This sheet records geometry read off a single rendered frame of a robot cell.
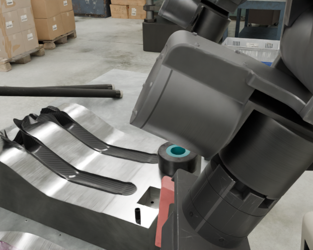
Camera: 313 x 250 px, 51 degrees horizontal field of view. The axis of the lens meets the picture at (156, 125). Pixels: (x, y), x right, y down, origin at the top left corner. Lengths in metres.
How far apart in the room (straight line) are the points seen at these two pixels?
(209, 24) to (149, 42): 4.17
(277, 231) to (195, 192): 1.62
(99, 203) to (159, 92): 0.42
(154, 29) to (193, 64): 4.51
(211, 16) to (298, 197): 1.62
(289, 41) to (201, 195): 0.12
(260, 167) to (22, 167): 0.52
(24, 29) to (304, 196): 3.76
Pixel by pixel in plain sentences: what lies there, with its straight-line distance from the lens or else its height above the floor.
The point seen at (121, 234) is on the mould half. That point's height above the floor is 0.85.
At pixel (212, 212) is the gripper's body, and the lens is 0.25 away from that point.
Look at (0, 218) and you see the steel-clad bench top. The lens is 0.76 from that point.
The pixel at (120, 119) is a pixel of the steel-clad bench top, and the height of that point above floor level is 0.80.
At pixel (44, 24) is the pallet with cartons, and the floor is 0.36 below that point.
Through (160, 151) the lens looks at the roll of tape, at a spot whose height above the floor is 0.92.
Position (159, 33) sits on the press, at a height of 0.26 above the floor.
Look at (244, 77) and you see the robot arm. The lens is 0.20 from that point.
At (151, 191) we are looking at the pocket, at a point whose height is 0.88.
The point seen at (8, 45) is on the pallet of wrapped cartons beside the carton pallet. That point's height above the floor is 0.29.
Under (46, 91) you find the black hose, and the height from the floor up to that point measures 0.88.
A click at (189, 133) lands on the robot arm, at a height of 1.17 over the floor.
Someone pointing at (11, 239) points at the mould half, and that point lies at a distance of 0.56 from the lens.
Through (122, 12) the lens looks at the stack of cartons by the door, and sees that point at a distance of 7.43.
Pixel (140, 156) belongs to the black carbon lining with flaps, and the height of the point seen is 0.88.
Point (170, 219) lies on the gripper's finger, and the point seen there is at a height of 1.08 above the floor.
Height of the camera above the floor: 1.27
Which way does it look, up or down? 28 degrees down
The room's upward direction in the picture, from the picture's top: 1 degrees counter-clockwise
